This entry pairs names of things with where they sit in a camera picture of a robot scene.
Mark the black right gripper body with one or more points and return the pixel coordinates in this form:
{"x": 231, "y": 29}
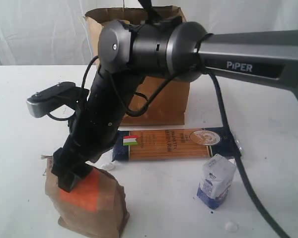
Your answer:
{"x": 90, "y": 136}

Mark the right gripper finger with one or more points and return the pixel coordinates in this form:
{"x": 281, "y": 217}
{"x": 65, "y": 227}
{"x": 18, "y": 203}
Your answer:
{"x": 63, "y": 160}
{"x": 68, "y": 181}

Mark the brown pouch with orange label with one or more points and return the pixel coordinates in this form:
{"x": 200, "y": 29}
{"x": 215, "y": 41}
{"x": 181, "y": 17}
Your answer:
{"x": 95, "y": 208}

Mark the brown paper shopping bag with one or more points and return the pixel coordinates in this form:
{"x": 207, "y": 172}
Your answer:
{"x": 169, "y": 107}

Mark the spaghetti packet dark blue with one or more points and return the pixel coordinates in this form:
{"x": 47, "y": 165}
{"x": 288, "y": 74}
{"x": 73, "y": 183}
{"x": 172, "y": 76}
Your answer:
{"x": 173, "y": 144}

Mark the white and blue carton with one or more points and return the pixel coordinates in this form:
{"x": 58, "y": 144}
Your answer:
{"x": 215, "y": 182}

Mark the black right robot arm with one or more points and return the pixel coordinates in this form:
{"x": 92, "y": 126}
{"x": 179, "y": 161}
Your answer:
{"x": 129, "y": 53}

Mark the small white crumpled scrap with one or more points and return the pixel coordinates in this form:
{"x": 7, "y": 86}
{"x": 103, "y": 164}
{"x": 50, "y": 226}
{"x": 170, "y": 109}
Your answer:
{"x": 108, "y": 166}

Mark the white fabric backdrop curtain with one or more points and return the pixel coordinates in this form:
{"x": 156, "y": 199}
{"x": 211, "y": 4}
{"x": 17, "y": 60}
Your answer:
{"x": 54, "y": 32}

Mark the white scrap near front edge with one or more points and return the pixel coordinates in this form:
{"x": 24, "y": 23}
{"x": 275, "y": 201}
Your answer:
{"x": 231, "y": 226}

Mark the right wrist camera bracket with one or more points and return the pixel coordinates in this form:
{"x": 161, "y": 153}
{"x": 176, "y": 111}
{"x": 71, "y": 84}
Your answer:
{"x": 66, "y": 93}

